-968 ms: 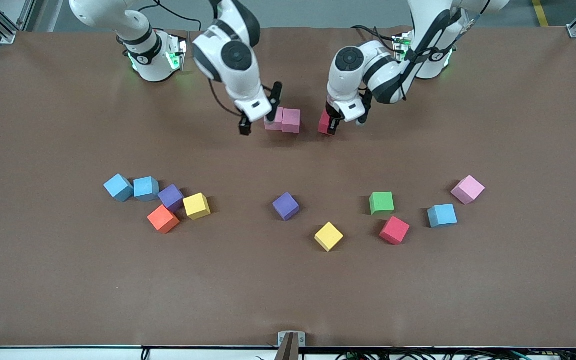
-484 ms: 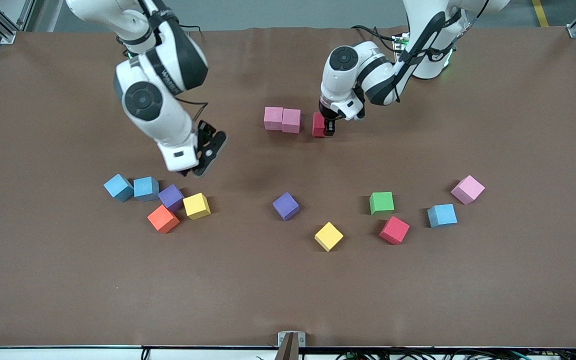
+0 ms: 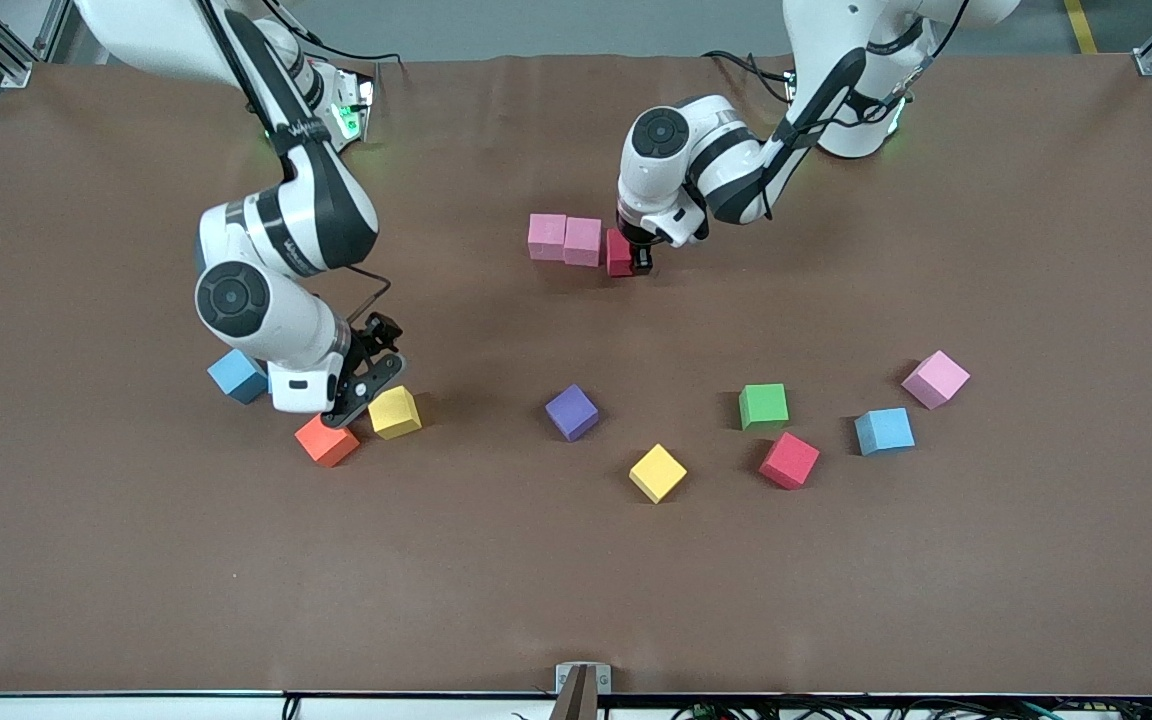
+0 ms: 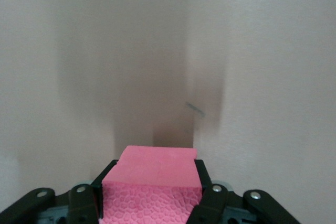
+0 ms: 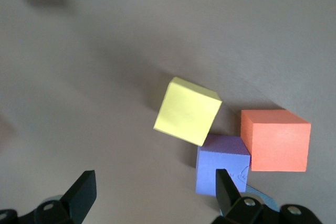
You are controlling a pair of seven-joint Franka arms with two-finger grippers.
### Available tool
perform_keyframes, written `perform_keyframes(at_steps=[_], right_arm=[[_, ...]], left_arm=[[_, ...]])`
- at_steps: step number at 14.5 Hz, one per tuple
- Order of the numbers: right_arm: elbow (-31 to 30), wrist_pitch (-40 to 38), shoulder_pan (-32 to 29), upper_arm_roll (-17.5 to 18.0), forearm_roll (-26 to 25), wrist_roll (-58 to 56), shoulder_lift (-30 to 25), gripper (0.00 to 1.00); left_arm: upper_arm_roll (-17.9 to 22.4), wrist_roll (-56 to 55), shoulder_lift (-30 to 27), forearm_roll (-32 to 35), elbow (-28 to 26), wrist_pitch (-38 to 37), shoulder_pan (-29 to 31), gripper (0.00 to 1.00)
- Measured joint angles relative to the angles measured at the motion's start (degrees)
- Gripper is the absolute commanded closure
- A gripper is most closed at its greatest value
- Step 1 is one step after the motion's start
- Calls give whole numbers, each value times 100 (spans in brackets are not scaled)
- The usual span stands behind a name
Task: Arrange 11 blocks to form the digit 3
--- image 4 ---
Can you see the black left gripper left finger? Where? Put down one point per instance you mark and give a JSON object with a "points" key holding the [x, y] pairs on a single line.
{"points": [[84, 200]]}

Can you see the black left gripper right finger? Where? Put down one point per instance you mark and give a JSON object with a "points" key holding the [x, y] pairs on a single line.
{"points": [[212, 200]]}

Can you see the red foam cube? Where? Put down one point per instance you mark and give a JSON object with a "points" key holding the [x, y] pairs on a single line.
{"points": [[152, 171]]}

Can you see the brown table mat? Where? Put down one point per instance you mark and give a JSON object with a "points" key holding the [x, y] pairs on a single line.
{"points": [[168, 37]]}

